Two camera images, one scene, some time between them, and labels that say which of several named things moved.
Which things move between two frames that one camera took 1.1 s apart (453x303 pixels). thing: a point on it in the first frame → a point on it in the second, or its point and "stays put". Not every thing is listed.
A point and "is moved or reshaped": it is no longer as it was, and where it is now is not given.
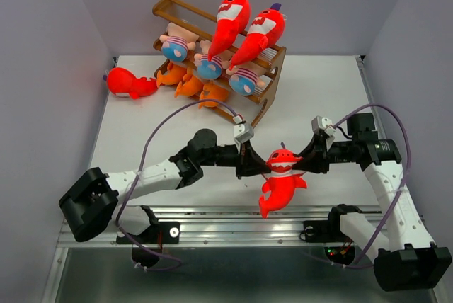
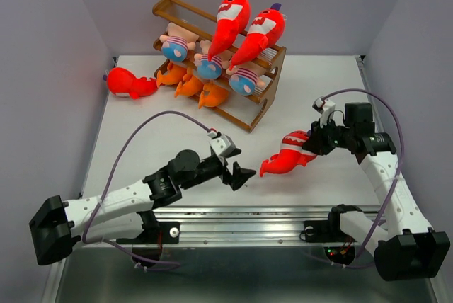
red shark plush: (282, 178) is moved or reshaped
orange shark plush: (174, 74) stays put
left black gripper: (249, 163) → (238, 175)
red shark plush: (233, 17) stays put
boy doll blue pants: (206, 69) stays put
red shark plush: (265, 32) stays put
